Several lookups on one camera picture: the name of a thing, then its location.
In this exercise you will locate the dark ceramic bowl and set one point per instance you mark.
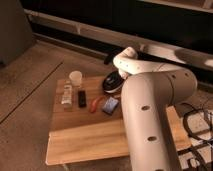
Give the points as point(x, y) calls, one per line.
point(112, 82)

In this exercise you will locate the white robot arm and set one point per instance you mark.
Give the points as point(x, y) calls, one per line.
point(149, 88)

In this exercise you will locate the red orange pepper toy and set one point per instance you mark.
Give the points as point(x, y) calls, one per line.
point(94, 104)

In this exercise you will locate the small white plastic cup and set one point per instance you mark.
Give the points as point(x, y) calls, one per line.
point(75, 78)

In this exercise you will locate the clear small bottle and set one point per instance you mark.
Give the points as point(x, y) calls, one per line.
point(67, 94)

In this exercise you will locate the wooden board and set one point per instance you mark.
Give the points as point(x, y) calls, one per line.
point(76, 135)

